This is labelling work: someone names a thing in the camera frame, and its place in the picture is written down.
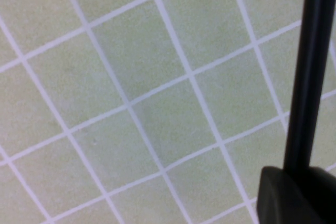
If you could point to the green grid mat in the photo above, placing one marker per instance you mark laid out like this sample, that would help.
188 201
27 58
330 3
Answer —
131 77

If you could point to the black pen silver tip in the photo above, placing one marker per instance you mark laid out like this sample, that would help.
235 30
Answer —
307 77

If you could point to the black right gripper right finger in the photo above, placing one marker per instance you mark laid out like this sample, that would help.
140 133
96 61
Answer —
324 195

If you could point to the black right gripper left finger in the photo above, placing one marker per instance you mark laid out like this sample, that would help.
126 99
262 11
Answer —
278 200

